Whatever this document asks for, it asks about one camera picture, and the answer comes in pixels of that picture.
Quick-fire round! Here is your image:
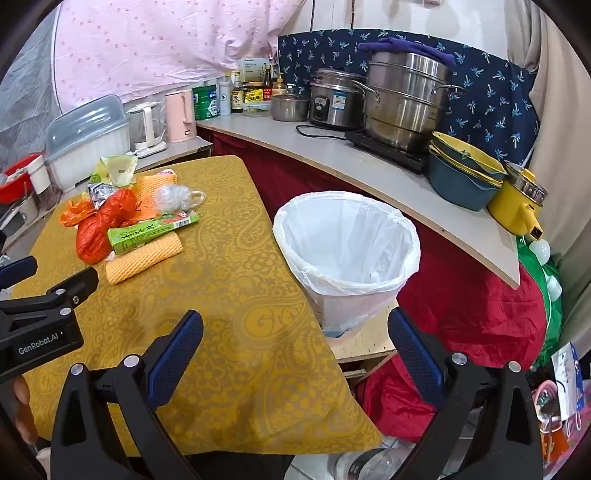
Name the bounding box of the dark sauce bottle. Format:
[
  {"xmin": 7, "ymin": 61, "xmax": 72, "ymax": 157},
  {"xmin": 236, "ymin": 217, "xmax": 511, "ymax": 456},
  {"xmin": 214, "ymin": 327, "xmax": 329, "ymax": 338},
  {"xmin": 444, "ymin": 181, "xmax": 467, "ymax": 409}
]
[{"xmin": 230, "ymin": 71, "xmax": 245, "ymax": 114}]

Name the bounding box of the small orange wrapper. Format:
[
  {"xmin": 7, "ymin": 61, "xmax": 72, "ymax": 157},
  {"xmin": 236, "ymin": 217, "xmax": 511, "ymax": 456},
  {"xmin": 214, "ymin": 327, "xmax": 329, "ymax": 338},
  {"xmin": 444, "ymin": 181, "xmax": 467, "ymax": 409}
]
[{"xmin": 60, "ymin": 199, "xmax": 95, "ymax": 228}]

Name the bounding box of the small steel pot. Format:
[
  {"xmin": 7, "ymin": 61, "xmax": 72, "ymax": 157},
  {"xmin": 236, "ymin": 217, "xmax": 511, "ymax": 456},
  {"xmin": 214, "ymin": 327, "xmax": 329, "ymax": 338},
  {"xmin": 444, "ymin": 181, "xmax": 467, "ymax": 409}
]
[{"xmin": 270, "ymin": 84, "xmax": 311, "ymax": 123}]

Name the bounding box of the white dish rack with lid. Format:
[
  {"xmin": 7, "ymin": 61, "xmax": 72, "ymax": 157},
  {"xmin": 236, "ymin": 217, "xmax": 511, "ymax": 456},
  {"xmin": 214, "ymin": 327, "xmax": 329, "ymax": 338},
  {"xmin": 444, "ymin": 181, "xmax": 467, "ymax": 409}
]
[{"xmin": 45, "ymin": 95, "xmax": 132, "ymax": 192}]

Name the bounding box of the yellow green packaging bag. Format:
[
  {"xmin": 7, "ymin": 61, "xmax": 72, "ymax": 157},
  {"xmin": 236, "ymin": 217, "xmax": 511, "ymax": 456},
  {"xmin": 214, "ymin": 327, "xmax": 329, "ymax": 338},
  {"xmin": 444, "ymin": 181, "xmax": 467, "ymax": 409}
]
[{"xmin": 90, "ymin": 152, "xmax": 139, "ymax": 190}]

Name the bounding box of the steel rice cooker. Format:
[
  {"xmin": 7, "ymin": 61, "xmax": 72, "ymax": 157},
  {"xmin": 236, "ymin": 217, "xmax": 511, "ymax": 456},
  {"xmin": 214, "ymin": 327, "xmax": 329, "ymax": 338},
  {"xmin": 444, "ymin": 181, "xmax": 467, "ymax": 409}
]
[{"xmin": 308, "ymin": 68, "xmax": 368, "ymax": 131}]

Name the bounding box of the white lidded jar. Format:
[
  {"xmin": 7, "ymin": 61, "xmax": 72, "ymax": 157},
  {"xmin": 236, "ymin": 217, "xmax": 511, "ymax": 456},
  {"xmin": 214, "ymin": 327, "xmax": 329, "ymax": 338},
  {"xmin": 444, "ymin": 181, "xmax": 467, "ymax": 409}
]
[{"xmin": 25, "ymin": 154, "xmax": 61, "ymax": 208}]

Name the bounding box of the red cloth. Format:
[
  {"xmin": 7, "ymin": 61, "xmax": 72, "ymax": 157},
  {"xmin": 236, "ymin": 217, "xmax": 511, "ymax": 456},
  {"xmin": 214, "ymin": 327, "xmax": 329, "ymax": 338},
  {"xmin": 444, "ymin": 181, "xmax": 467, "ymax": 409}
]
[{"xmin": 198, "ymin": 127, "xmax": 548, "ymax": 448}]

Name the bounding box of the clear plastic bag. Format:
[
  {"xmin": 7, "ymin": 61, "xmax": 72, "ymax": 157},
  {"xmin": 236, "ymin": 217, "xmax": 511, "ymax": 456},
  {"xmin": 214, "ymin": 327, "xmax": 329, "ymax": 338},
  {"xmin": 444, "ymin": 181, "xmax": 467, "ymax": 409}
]
[{"xmin": 153, "ymin": 185, "xmax": 208, "ymax": 217}]

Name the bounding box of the red plastic basket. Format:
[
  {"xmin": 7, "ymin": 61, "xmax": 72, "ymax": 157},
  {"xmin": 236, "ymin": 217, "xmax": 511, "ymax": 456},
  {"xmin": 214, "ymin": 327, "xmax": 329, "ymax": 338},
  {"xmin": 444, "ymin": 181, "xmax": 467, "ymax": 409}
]
[{"xmin": 0, "ymin": 154, "xmax": 44, "ymax": 204}]

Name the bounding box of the clear plastic bottle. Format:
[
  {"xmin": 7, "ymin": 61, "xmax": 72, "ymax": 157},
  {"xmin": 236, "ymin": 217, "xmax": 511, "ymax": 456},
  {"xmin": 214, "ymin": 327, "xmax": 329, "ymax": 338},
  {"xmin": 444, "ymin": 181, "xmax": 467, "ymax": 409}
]
[{"xmin": 335, "ymin": 445, "xmax": 416, "ymax": 480}]

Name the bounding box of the large steel steamer pot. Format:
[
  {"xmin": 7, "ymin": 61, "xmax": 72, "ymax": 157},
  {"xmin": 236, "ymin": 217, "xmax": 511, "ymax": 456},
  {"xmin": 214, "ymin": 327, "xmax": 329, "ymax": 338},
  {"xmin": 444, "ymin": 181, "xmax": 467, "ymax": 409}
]
[{"xmin": 353, "ymin": 52, "xmax": 466, "ymax": 153}]

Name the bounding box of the pink dotted cloth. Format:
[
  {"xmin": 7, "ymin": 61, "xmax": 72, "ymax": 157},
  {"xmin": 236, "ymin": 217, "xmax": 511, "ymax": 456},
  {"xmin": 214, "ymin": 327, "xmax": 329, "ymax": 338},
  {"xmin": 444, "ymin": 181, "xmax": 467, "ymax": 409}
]
[{"xmin": 53, "ymin": 0, "xmax": 287, "ymax": 114}]

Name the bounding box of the green cloth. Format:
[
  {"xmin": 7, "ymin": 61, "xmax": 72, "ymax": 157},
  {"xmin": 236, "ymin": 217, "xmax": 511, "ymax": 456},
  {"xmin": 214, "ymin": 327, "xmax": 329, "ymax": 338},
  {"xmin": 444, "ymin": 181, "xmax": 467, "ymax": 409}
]
[{"xmin": 517, "ymin": 237, "xmax": 564, "ymax": 370}]

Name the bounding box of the pink electric kettle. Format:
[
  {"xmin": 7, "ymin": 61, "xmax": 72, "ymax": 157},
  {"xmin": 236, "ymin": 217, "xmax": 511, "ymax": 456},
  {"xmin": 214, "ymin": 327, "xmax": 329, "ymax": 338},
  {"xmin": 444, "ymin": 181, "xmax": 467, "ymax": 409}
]
[{"xmin": 165, "ymin": 89, "xmax": 198, "ymax": 144}]

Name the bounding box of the blue patterned cloth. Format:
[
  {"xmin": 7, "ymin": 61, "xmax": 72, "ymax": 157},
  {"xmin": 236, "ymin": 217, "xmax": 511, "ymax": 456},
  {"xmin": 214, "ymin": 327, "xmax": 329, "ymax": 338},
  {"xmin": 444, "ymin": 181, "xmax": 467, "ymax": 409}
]
[{"xmin": 277, "ymin": 28, "xmax": 541, "ymax": 162}]

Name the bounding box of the yellow patterned tablecloth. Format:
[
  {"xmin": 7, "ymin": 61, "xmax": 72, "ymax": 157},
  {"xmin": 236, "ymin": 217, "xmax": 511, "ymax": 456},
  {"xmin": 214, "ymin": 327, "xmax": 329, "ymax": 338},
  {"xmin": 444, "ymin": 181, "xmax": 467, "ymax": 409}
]
[{"xmin": 9, "ymin": 156, "xmax": 384, "ymax": 457}]

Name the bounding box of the yellow and blue bowl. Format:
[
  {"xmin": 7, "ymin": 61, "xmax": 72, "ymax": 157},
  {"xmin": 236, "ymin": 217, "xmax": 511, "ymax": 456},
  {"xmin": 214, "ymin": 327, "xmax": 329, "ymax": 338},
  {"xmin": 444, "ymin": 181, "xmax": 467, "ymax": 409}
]
[
  {"xmin": 429, "ymin": 144, "xmax": 505, "ymax": 186},
  {"xmin": 427, "ymin": 151, "xmax": 503, "ymax": 212},
  {"xmin": 431, "ymin": 131, "xmax": 508, "ymax": 175}
]

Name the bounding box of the black induction cooker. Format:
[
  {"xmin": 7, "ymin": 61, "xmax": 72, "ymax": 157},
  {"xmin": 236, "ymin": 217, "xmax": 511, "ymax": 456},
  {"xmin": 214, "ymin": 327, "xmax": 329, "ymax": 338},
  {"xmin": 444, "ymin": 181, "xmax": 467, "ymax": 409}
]
[{"xmin": 344, "ymin": 129, "xmax": 430, "ymax": 175}]

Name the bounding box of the yellow electric pot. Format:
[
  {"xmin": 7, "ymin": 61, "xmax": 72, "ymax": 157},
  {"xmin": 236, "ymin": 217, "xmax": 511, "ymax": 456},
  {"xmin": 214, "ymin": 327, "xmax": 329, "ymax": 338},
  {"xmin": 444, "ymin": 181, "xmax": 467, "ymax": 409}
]
[{"xmin": 487, "ymin": 161, "xmax": 548, "ymax": 241}]

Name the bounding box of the wooden stool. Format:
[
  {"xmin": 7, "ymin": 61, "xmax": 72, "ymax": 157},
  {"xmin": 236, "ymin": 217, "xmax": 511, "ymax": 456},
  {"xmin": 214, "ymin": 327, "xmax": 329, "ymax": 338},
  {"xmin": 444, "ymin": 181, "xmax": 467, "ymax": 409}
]
[{"xmin": 325, "ymin": 300, "xmax": 400, "ymax": 379}]

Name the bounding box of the green tin can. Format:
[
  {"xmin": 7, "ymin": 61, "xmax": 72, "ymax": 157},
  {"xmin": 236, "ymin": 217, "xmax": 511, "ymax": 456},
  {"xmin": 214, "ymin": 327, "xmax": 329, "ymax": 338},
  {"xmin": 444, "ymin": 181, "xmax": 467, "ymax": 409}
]
[{"xmin": 192, "ymin": 84, "xmax": 221, "ymax": 121}]

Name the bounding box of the white glass kettle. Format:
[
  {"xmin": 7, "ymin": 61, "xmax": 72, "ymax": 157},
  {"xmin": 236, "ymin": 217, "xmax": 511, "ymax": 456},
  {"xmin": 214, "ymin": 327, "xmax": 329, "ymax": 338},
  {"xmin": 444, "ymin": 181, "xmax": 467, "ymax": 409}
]
[{"xmin": 126, "ymin": 102, "xmax": 168, "ymax": 158}]

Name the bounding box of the person's left hand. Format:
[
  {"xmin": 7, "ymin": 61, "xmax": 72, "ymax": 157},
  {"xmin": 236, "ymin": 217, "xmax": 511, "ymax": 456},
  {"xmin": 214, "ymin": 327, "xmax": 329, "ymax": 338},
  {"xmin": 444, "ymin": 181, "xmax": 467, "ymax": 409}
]
[{"xmin": 13, "ymin": 376, "xmax": 38, "ymax": 446}]

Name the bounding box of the orange foam net sleeve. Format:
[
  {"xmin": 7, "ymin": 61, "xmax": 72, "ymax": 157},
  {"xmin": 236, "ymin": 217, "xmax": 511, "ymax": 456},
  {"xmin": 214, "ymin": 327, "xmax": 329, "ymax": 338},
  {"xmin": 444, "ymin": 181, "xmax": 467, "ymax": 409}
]
[
  {"xmin": 130, "ymin": 170, "xmax": 181, "ymax": 221},
  {"xmin": 105, "ymin": 231, "xmax": 184, "ymax": 284}
]

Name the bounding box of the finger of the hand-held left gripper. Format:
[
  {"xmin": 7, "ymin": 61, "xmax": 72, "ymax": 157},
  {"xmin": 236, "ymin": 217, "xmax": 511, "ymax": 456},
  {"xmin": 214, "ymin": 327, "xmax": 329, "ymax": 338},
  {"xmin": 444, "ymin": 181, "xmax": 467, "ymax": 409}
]
[
  {"xmin": 0, "ymin": 267, "xmax": 100, "ymax": 324},
  {"xmin": 0, "ymin": 256, "xmax": 38, "ymax": 289}
]

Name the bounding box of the white paper bag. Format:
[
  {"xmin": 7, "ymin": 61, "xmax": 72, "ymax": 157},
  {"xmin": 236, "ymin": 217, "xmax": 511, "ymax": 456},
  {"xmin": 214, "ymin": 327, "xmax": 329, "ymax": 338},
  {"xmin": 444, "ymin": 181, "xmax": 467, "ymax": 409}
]
[{"xmin": 551, "ymin": 342, "xmax": 583, "ymax": 421}]

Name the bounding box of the silver foil wrapper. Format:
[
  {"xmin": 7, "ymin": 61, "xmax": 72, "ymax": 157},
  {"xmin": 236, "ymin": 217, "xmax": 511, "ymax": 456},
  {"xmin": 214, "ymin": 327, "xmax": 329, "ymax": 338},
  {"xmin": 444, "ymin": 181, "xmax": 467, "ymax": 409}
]
[{"xmin": 87, "ymin": 181, "xmax": 116, "ymax": 208}]

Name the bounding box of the grey striped cloth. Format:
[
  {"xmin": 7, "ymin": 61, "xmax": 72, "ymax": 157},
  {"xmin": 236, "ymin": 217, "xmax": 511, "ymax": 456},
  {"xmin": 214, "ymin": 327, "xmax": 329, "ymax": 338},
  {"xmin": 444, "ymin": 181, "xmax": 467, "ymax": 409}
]
[{"xmin": 0, "ymin": 14, "xmax": 61, "ymax": 171}]

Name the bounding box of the black power cable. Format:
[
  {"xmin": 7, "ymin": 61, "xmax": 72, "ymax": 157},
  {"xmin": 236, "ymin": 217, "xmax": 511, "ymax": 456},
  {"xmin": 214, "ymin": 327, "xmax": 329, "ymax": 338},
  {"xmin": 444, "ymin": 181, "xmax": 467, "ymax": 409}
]
[{"xmin": 295, "ymin": 124, "xmax": 347, "ymax": 138}]

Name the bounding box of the beige curtain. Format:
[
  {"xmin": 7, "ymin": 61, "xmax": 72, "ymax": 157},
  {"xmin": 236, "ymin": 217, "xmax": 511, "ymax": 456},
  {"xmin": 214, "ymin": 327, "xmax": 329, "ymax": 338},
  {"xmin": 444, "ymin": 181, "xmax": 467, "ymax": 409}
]
[{"xmin": 503, "ymin": 0, "xmax": 591, "ymax": 347}]

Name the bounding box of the green cardboard box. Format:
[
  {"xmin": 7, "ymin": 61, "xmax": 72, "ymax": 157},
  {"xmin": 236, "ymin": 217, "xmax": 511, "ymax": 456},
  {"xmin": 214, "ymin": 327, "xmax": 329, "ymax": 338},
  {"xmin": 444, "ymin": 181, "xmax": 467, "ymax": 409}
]
[{"xmin": 107, "ymin": 210, "xmax": 201, "ymax": 256}]

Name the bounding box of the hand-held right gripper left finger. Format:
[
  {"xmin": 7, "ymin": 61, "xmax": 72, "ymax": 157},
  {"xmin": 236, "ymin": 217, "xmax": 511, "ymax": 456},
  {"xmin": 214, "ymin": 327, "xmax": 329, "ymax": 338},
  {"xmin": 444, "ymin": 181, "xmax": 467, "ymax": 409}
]
[{"xmin": 50, "ymin": 310, "xmax": 204, "ymax": 480}]

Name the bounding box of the white lined trash bin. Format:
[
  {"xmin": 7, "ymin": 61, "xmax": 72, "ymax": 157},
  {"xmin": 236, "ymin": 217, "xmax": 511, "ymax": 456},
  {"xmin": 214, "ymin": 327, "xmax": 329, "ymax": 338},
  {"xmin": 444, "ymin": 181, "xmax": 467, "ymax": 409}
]
[{"xmin": 272, "ymin": 191, "xmax": 422, "ymax": 340}]

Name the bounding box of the orange plastic bag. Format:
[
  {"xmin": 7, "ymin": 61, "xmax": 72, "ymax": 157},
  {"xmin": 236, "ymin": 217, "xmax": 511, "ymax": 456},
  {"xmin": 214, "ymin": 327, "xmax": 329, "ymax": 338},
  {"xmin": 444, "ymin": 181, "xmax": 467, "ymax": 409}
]
[{"xmin": 76, "ymin": 187, "xmax": 151, "ymax": 265}]

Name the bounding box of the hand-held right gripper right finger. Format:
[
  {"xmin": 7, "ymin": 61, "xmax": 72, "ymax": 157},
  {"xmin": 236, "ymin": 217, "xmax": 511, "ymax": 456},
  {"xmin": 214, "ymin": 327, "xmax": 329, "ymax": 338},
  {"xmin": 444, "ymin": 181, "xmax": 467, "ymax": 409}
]
[{"xmin": 387, "ymin": 307, "xmax": 544, "ymax": 480}]

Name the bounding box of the white green carton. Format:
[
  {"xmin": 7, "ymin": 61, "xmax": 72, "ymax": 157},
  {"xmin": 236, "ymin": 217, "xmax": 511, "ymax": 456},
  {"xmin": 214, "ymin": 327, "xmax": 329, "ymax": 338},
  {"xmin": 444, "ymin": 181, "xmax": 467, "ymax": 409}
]
[{"xmin": 238, "ymin": 58, "xmax": 271, "ymax": 84}]

